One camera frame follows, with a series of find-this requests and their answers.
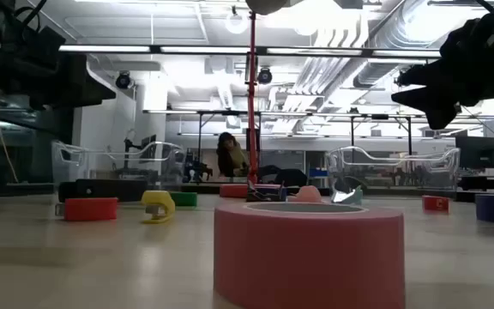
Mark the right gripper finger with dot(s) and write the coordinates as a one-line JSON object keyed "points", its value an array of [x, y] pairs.
{"points": [[431, 94], [442, 116]]}

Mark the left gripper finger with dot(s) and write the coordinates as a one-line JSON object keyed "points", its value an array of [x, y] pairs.
{"points": [[99, 90]]}

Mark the red tape roll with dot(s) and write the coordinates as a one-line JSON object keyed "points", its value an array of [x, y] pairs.
{"points": [[90, 209]]}

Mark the teal staple remover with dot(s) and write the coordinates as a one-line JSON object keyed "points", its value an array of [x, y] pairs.
{"points": [[350, 197]]}

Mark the yellow mini stapler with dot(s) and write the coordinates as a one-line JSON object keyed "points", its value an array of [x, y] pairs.
{"points": [[161, 201]]}

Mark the green tape roll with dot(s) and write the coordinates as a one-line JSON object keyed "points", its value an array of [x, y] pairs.
{"points": [[184, 198]]}

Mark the black staple remover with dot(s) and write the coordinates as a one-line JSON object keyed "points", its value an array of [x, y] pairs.
{"points": [[260, 196]]}

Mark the pink tape roll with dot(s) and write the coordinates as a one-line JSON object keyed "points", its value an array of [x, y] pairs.
{"points": [[307, 257]]}

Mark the background monitor on arm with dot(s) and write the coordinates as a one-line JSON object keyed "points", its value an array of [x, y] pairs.
{"points": [[148, 143]]}

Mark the background black robot arm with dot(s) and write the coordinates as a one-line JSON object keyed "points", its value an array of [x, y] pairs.
{"points": [[197, 169]]}

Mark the black computer monitor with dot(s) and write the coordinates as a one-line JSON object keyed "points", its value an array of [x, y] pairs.
{"points": [[480, 152]]}

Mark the clear plastic bin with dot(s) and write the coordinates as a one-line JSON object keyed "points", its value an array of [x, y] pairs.
{"points": [[64, 159], [444, 171]]}

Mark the dark background desk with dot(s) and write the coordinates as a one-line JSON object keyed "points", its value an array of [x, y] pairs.
{"points": [[487, 182]]}

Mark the overhead light bar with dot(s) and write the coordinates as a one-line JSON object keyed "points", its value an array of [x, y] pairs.
{"points": [[208, 50]]}

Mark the blue storage box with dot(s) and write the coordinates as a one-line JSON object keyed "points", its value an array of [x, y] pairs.
{"points": [[317, 172]]}

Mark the round ceiling lamp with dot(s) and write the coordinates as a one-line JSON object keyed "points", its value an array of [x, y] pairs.
{"points": [[227, 22]]}

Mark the person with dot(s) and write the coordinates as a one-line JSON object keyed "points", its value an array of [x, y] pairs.
{"points": [[230, 159]]}

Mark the black office chair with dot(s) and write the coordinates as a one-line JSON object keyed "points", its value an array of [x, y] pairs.
{"points": [[290, 177]]}

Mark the black background rig frame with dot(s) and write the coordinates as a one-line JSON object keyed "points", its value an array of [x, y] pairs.
{"points": [[298, 113]]}

